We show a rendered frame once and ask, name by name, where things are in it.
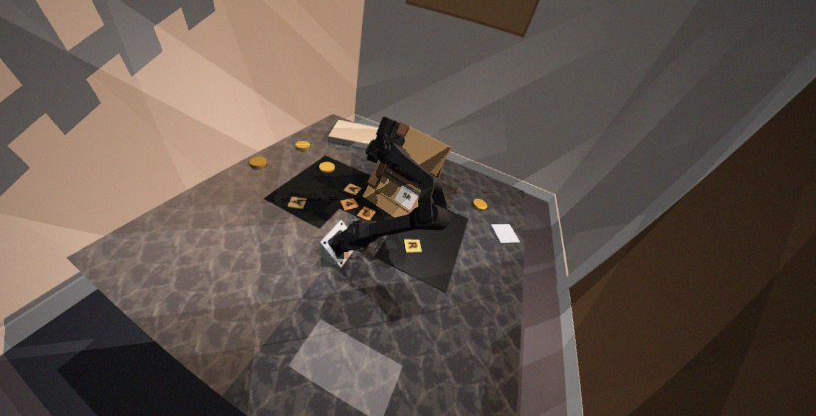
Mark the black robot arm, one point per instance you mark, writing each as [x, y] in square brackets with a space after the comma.
[427, 216]

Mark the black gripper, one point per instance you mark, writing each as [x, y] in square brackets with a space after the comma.
[392, 165]

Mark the beige flat slab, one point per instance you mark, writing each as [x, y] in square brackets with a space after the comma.
[505, 234]

